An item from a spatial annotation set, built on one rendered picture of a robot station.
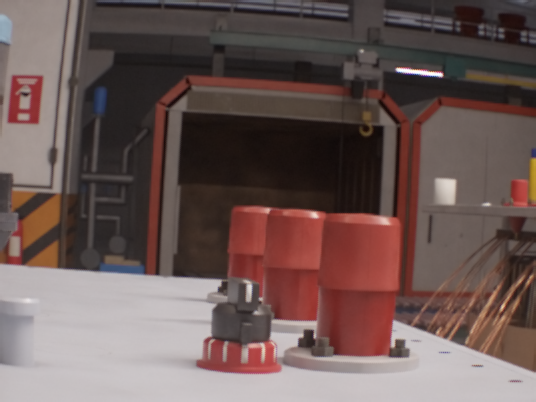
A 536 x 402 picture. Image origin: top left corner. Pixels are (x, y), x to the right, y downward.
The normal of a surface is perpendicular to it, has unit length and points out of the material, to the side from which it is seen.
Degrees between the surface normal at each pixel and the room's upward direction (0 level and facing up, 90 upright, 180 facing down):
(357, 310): 91
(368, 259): 89
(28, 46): 90
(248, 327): 90
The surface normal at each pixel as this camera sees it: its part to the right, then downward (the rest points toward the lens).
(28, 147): 0.14, 0.01
